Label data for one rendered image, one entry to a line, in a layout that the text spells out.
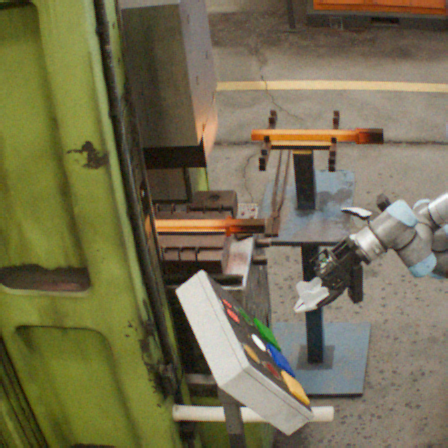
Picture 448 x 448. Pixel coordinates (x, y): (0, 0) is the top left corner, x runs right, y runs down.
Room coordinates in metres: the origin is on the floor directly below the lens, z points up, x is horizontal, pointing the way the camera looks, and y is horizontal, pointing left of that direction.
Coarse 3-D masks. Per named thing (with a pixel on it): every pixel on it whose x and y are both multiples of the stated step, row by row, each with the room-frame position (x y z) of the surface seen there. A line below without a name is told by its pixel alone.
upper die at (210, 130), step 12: (216, 108) 2.20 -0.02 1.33; (216, 120) 2.18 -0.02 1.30; (204, 132) 2.03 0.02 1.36; (216, 132) 2.16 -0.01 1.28; (204, 144) 2.01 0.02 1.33; (144, 156) 2.04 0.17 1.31; (156, 156) 2.03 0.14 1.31; (168, 156) 2.03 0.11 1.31; (180, 156) 2.02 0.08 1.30; (192, 156) 2.01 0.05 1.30; (204, 156) 2.01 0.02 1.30; (156, 168) 2.03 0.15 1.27
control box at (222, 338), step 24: (192, 288) 1.67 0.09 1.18; (216, 288) 1.66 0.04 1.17; (192, 312) 1.60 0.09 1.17; (216, 312) 1.56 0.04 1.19; (216, 336) 1.50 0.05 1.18; (240, 336) 1.50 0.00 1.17; (216, 360) 1.43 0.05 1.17; (240, 360) 1.40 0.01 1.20; (264, 360) 1.48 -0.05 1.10; (240, 384) 1.37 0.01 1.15; (264, 384) 1.38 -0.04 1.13; (264, 408) 1.38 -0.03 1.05; (288, 408) 1.39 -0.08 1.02; (288, 432) 1.39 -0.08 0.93
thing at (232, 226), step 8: (160, 224) 2.16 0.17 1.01; (168, 224) 2.16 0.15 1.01; (176, 224) 2.15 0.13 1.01; (184, 224) 2.15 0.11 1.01; (192, 224) 2.14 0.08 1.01; (200, 224) 2.14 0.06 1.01; (208, 224) 2.13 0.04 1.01; (216, 224) 2.13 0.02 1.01; (224, 224) 2.12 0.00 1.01; (232, 224) 2.11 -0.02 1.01; (240, 224) 2.11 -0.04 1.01; (248, 224) 2.10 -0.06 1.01; (256, 224) 2.10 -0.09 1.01; (264, 224) 2.10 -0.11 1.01; (232, 232) 2.11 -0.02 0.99; (240, 232) 2.10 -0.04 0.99; (248, 232) 2.10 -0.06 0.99; (256, 232) 2.09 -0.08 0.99; (264, 232) 2.09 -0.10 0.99
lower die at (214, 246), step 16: (160, 240) 2.11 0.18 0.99; (176, 240) 2.10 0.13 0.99; (192, 240) 2.09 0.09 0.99; (208, 240) 2.08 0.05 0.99; (224, 240) 2.08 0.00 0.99; (176, 256) 2.05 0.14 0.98; (192, 256) 2.04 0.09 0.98; (208, 256) 2.03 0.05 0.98; (224, 256) 2.05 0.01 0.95; (176, 272) 2.03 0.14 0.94; (192, 272) 2.02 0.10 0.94; (208, 272) 2.01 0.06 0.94; (224, 272) 2.03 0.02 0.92
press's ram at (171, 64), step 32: (128, 0) 2.03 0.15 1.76; (160, 0) 1.99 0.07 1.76; (192, 0) 2.10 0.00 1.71; (128, 32) 1.98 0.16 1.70; (160, 32) 1.97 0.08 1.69; (192, 32) 2.05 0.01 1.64; (128, 64) 1.99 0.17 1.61; (160, 64) 1.97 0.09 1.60; (192, 64) 2.01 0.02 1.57; (160, 96) 1.97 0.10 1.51; (192, 96) 1.96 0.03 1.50; (160, 128) 1.98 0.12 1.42; (192, 128) 1.96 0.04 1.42
